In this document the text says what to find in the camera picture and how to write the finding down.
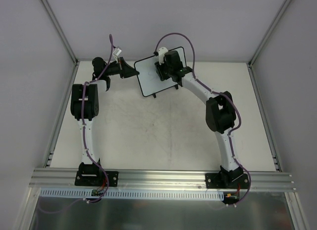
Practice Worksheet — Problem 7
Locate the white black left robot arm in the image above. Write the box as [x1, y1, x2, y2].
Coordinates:
[70, 57, 139, 194]

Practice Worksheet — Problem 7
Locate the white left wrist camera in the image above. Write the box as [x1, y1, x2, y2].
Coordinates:
[112, 47, 122, 61]

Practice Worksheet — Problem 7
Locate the black framed whiteboard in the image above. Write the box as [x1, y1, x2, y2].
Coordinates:
[134, 47, 192, 97]

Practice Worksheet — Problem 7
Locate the white slotted cable duct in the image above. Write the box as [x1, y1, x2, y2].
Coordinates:
[39, 188, 224, 201]

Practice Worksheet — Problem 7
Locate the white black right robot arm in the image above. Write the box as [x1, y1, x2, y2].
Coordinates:
[154, 47, 249, 189]

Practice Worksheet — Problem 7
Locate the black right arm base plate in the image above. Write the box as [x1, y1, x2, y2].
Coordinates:
[205, 172, 250, 189]

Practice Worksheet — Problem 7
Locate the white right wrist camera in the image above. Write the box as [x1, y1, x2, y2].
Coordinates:
[154, 47, 168, 65]

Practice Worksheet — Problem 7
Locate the aluminium corner frame post right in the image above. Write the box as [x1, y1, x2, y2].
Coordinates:
[248, 0, 293, 66]

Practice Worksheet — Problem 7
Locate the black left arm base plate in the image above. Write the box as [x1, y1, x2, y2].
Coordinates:
[74, 171, 119, 187]

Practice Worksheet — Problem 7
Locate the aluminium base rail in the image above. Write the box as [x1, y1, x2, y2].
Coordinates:
[29, 168, 297, 192]

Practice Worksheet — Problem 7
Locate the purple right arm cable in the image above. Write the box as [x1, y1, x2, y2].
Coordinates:
[155, 32, 253, 208]

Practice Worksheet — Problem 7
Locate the aluminium corner frame post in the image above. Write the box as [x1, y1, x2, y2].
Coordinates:
[40, 0, 78, 64]
[248, 0, 293, 66]

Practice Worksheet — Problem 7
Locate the aluminium corner frame post left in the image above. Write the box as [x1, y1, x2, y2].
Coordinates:
[40, 0, 78, 64]

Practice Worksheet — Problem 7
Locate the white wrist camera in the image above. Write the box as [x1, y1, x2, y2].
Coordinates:
[154, 47, 168, 65]
[112, 47, 122, 61]

